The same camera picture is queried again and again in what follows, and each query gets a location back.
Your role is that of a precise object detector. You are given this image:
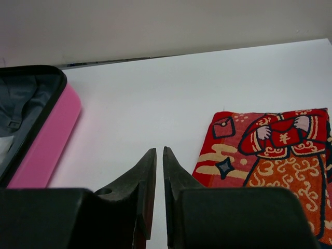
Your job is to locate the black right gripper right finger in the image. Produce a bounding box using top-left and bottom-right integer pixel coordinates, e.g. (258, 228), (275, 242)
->
(163, 147), (320, 248)

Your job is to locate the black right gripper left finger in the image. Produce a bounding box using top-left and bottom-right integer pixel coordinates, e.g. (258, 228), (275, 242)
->
(1, 148), (157, 248)

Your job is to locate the red patterned towel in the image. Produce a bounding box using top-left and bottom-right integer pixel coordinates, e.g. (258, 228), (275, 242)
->
(193, 108), (331, 248)

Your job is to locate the pink hard-shell suitcase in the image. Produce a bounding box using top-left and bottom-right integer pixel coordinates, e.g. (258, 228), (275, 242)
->
(1, 65), (81, 188)

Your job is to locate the white wet wipes pack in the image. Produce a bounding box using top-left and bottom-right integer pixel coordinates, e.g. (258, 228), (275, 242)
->
(0, 135), (14, 164)

